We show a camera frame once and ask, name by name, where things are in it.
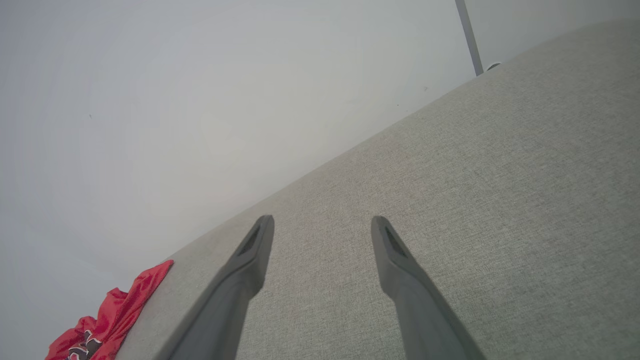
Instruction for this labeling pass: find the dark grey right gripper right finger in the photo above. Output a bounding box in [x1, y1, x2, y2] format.
[371, 216, 486, 360]

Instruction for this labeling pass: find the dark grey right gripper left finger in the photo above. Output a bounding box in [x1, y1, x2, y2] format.
[167, 215, 275, 360]

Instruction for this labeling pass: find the red white jersey shirt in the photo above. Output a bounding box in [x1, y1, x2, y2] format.
[45, 259, 175, 360]

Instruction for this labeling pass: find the grey metal pole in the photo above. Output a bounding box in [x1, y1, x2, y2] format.
[455, 0, 485, 77]

